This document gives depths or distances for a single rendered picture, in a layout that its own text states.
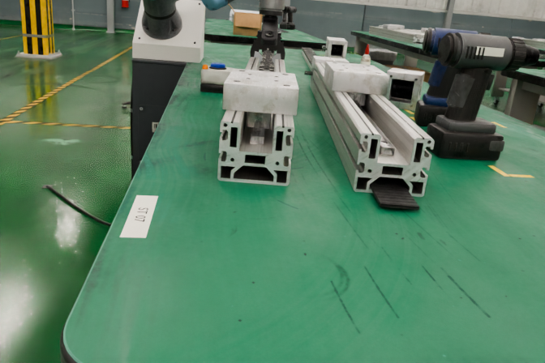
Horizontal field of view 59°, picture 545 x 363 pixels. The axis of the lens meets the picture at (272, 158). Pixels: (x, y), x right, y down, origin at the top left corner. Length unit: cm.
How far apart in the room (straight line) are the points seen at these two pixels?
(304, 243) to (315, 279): 7
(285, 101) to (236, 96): 7
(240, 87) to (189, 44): 119
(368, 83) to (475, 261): 51
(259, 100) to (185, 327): 40
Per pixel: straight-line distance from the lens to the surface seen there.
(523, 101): 311
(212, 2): 144
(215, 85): 129
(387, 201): 64
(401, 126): 74
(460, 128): 92
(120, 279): 45
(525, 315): 49
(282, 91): 70
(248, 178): 67
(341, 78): 96
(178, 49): 188
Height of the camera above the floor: 102
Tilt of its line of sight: 18 degrees down
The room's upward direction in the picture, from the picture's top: 5 degrees clockwise
